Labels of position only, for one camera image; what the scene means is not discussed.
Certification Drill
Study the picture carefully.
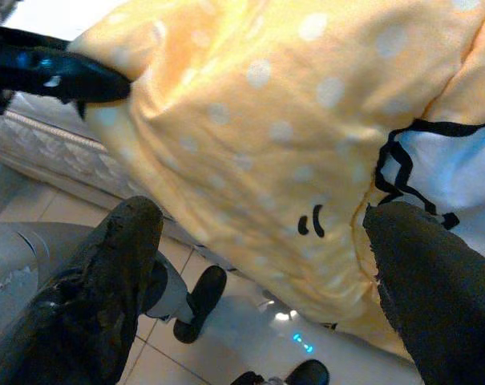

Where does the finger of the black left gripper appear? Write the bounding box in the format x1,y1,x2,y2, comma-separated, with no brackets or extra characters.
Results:
0,48,133,120
0,26,69,52

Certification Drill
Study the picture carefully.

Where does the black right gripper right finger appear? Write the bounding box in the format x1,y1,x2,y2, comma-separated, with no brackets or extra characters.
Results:
362,201,485,385

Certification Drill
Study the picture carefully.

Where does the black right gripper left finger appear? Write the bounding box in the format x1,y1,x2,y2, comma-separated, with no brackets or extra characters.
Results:
0,195,165,385

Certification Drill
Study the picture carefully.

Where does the orange cartoon print quilt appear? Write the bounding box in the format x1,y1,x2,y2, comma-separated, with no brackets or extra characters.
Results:
67,0,485,358

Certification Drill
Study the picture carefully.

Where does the white quilted mattress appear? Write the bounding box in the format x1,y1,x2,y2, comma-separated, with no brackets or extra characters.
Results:
0,0,195,241

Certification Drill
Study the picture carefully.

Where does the grey robot leg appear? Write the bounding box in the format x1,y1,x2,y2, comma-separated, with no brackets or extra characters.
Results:
0,222,195,334

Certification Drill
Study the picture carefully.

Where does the black robot foot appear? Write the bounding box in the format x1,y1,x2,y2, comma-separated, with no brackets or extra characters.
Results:
229,359,330,385
172,264,228,344

